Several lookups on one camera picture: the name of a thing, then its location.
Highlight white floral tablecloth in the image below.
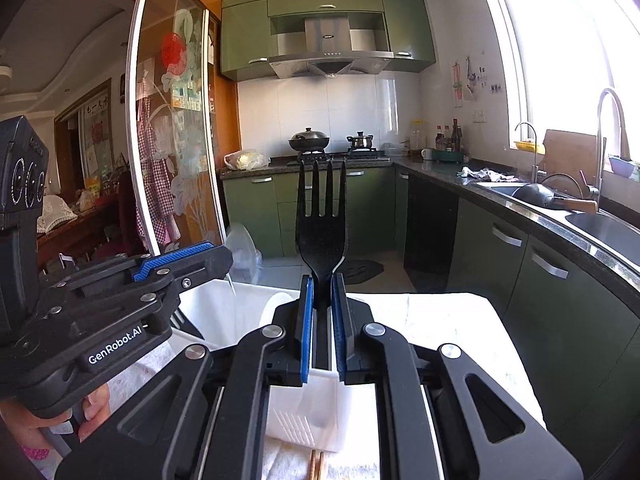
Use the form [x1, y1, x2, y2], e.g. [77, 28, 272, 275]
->
[106, 291, 547, 480]

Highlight green lower cabinets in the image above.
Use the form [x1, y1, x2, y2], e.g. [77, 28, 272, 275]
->
[220, 159, 640, 461]

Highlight wooden dining table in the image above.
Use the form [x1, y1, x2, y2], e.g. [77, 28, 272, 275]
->
[37, 194, 118, 271]

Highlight green upper cabinets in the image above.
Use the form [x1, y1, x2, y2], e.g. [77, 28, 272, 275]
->
[220, 0, 436, 81]

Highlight stainless steel sink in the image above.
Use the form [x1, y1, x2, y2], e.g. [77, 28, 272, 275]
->
[469, 182, 639, 288]

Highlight person's left hand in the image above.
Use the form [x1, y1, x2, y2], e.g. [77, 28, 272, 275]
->
[1, 385, 111, 463]

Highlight wooden chopstick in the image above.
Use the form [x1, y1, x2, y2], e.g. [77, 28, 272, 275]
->
[306, 450, 318, 480]
[316, 451, 324, 480]

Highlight dark floor mat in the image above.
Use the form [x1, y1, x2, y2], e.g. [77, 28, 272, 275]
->
[337, 259, 384, 285]

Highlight grey dish cloth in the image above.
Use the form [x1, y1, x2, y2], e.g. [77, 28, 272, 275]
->
[457, 166, 518, 183]

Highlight black pan in sink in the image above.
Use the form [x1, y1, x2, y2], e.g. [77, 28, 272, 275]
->
[513, 183, 598, 214]

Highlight red checkered apron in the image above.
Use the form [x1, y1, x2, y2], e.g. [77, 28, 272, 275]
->
[137, 96, 181, 248]

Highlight green cabinets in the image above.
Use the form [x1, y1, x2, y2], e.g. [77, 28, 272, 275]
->
[220, 0, 436, 81]
[220, 159, 640, 461]

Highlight condiment bottles tray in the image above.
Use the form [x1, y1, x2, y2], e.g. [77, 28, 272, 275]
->
[432, 118, 464, 164]

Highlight black plastic fork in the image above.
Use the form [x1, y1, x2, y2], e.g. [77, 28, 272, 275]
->
[295, 160, 347, 310]

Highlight white trash bin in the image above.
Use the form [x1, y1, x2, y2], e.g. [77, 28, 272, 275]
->
[224, 223, 262, 284]

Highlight tall chrome kitchen faucet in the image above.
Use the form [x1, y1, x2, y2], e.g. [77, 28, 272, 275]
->
[596, 86, 630, 204]

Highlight steel range hood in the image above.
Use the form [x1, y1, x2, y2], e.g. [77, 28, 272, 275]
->
[268, 12, 394, 79]

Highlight small steel pot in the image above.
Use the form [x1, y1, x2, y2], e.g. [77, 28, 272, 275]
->
[347, 131, 373, 151]

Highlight small chrome faucet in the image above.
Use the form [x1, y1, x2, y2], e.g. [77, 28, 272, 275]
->
[514, 120, 539, 183]

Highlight white plastic bag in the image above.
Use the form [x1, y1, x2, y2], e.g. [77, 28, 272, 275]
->
[224, 150, 271, 171]

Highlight white plastic utensil holder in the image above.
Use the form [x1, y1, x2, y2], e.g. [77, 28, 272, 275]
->
[177, 278, 381, 453]

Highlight black wok with lid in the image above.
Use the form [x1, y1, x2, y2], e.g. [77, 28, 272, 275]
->
[288, 127, 330, 153]

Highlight glass sliding door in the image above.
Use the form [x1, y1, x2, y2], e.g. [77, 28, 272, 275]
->
[125, 0, 227, 256]

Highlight wooden cutting board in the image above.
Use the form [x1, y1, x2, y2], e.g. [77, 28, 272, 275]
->
[540, 129, 597, 185]

